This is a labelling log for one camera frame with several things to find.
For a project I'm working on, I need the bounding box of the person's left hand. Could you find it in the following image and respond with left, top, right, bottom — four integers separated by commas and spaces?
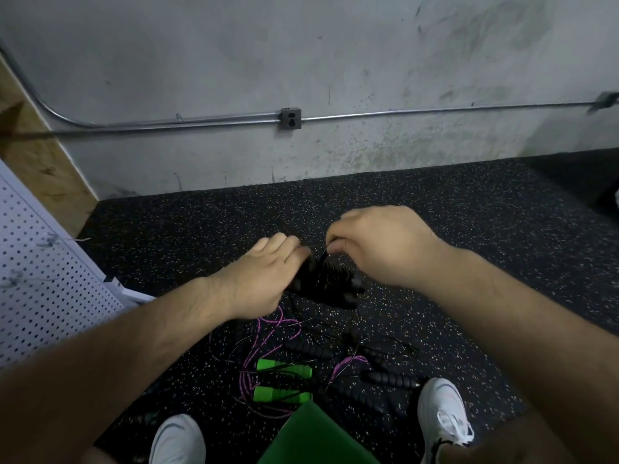
208, 233, 313, 321

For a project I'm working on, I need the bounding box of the person's right hand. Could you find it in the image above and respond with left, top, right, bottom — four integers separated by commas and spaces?
325, 206, 454, 292

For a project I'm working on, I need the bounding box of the black foam-handled jump rope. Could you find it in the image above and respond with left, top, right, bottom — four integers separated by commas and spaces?
288, 246, 368, 311

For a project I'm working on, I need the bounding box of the pile of jump ropes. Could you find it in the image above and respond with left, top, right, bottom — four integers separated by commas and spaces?
208, 304, 427, 421

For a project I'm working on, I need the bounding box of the white pegboard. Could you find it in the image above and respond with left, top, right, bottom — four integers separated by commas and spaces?
0, 159, 156, 371

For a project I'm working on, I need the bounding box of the person's right forearm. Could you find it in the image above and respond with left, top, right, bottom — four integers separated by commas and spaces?
430, 246, 619, 464

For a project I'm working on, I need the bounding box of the person's left forearm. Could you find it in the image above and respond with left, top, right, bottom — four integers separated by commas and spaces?
0, 277, 233, 464

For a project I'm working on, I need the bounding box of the white pegboard stand foot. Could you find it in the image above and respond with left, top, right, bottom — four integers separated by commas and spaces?
104, 277, 156, 305

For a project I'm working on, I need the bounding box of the metal conduit pipe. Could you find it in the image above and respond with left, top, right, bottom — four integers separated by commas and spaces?
0, 43, 619, 133

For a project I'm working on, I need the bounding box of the white left shoe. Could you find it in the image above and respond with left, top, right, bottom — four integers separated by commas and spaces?
148, 413, 207, 464

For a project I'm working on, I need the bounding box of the white shoe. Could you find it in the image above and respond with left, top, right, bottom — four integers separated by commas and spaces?
417, 378, 476, 464
148, 413, 207, 464

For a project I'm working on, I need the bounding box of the white right shoe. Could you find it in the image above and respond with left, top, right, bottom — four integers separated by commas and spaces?
417, 378, 476, 464

